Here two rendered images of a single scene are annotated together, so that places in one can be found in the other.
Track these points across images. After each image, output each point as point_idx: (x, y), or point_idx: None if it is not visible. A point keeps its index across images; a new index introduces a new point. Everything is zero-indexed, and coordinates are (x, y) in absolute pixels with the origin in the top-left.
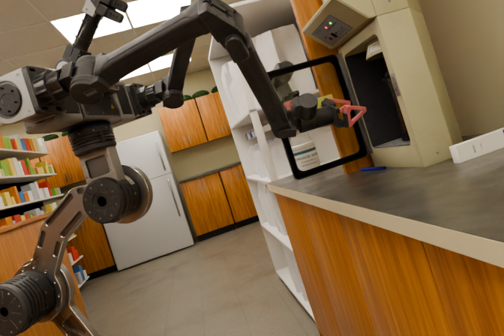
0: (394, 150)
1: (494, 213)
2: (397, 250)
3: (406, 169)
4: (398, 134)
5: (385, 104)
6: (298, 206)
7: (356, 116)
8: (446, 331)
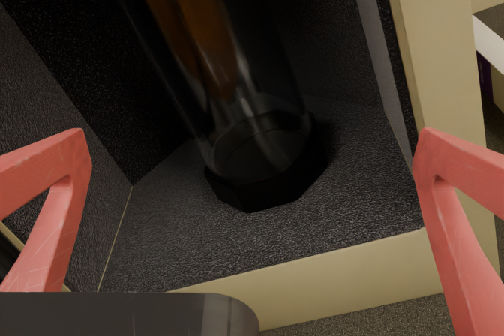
0: (287, 274)
1: None
2: None
3: (421, 330)
4: (118, 190)
5: (28, 91)
6: None
7: (494, 282)
8: None
